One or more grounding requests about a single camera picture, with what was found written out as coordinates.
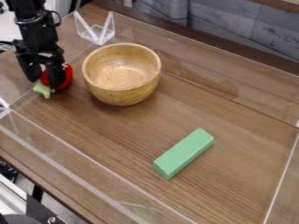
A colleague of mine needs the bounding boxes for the wooden bowl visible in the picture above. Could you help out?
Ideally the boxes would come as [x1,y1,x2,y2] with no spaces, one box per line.
[82,43,162,106]

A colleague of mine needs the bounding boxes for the clear acrylic corner bracket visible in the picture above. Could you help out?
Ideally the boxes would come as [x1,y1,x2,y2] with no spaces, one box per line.
[74,10,117,46]

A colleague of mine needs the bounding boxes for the red plush strawberry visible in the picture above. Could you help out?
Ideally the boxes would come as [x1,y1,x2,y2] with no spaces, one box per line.
[33,63,74,99]

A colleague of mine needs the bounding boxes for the green rectangular block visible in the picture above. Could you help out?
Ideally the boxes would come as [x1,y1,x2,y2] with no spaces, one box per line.
[154,128,215,180]

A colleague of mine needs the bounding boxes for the clear acrylic tray wall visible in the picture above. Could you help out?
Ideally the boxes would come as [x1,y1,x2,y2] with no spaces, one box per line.
[0,12,299,224]

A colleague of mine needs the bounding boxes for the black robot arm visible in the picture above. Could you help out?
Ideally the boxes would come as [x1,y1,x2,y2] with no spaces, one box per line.
[6,0,67,89]

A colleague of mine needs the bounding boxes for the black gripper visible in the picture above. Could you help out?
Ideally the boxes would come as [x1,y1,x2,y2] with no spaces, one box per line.
[14,11,66,89]

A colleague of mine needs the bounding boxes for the black metal bracket with cable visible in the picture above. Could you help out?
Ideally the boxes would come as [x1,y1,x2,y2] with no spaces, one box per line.
[0,197,69,224]

